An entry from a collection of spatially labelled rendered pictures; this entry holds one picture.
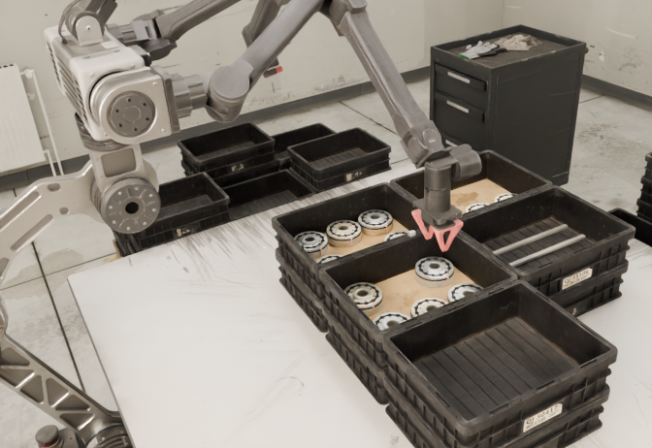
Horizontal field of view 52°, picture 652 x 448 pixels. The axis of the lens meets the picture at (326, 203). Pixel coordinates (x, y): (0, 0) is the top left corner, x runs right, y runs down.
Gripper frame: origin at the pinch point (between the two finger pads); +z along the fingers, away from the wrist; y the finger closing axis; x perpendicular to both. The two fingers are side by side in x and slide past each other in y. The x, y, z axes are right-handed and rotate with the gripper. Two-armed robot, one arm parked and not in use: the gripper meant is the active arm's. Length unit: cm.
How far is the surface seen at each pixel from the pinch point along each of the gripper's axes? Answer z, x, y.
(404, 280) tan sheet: 22.7, -2.8, 18.4
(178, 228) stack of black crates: 50, 32, 130
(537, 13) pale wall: 49, -314, 307
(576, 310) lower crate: 33, -42, -6
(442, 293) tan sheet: 22.9, -8.4, 8.5
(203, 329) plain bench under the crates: 36, 47, 44
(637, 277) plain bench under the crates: 35, -71, -1
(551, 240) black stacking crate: 22, -49, 13
